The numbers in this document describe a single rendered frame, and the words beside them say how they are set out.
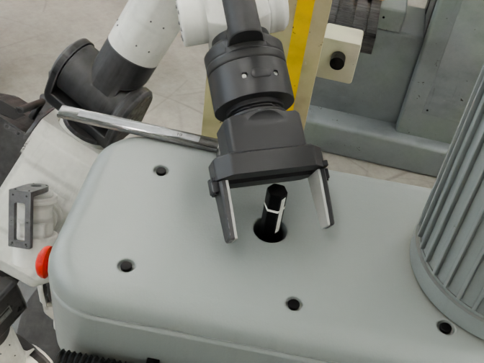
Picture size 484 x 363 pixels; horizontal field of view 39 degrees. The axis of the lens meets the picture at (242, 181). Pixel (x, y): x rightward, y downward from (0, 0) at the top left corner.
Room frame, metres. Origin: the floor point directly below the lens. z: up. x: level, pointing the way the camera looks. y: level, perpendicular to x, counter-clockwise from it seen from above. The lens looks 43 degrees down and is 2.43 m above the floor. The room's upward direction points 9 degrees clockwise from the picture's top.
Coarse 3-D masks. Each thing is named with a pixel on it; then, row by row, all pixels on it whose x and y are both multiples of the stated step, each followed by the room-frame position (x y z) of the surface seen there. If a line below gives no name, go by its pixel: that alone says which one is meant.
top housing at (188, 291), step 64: (128, 192) 0.54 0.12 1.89; (192, 192) 0.55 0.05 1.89; (256, 192) 0.57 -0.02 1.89; (384, 192) 0.60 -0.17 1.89; (64, 256) 0.44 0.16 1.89; (128, 256) 0.45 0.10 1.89; (192, 256) 0.46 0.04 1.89; (256, 256) 0.47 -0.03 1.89; (320, 256) 0.48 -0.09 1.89; (384, 256) 0.50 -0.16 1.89; (64, 320) 0.40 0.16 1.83; (128, 320) 0.39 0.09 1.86; (192, 320) 0.39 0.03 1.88; (256, 320) 0.40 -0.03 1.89; (320, 320) 0.40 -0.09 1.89; (384, 320) 0.42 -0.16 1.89; (448, 320) 0.43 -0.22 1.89
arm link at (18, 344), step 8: (8, 336) 0.69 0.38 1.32; (16, 336) 0.72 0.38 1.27; (8, 344) 0.69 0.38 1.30; (16, 344) 0.71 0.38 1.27; (24, 344) 0.75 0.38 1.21; (32, 344) 0.77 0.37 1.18; (0, 352) 0.67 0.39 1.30; (8, 352) 0.69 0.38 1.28; (16, 352) 0.70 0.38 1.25; (24, 352) 0.73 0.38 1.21; (40, 352) 0.75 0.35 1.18; (0, 360) 0.67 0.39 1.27; (8, 360) 0.68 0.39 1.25; (16, 360) 0.70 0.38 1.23; (24, 360) 0.72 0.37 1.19; (48, 360) 0.74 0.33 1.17
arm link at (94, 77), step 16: (96, 48) 0.96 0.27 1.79; (112, 48) 0.90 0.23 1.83; (80, 64) 0.91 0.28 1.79; (96, 64) 0.90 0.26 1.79; (112, 64) 0.89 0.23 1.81; (128, 64) 0.89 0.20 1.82; (64, 80) 0.90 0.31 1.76; (80, 80) 0.89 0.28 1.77; (96, 80) 0.89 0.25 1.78; (112, 80) 0.88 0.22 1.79; (128, 80) 0.89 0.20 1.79; (144, 80) 0.90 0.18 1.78; (80, 96) 0.88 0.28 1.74; (96, 96) 0.88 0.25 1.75; (112, 96) 0.88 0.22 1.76; (112, 112) 0.86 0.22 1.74
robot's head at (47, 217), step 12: (36, 204) 0.69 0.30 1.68; (48, 204) 0.70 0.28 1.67; (24, 216) 0.69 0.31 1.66; (36, 216) 0.69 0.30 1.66; (48, 216) 0.70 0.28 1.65; (60, 216) 0.75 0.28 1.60; (36, 228) 0.68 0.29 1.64; (48, 228) 0.69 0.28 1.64; (36, 240) 0.66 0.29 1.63; (48, 240) 0.67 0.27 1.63; (12, 252) 0.66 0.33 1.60; (24, 252) 0.65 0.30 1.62; (36, 252) 0.65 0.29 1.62; (24, 264) 0.64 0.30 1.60
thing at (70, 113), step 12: (60, 108) 0.66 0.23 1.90; (72, 108) 0.66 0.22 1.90; (72, 120) 0.64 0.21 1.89; (84, 120) 0.64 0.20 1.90; (96, 120) 0.64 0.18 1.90; (108, 120) 0.65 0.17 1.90; (120, 120) 0.65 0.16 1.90; (132, 120) 0.65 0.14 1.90; (132, 132) 0.63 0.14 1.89; (144, 132) 0.63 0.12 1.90; (156, 132) 0.64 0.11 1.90; (168, 132) 0.64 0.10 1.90; (180, 132) 0.64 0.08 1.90; (180, 144) 0.63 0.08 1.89; (192, 144) 0.63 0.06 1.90; (204, 144) 0.63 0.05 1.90; (216, 144) 0.63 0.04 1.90; (216, 156) 0.61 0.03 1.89
